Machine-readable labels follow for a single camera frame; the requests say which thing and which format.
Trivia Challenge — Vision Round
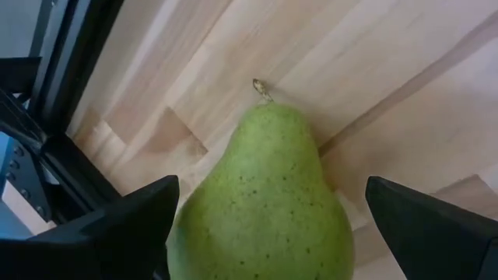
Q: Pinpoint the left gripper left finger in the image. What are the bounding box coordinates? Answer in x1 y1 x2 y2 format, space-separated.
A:
0 174 181 280

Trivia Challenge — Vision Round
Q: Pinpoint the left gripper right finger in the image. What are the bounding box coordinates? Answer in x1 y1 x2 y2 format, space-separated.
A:
364 175 498 280

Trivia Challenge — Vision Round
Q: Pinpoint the green pear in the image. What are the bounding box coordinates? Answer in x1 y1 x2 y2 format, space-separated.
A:
166 79 356 280

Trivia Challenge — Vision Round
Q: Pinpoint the black aluminium table frame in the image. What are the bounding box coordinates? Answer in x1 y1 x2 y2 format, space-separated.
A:
0 0 125 234

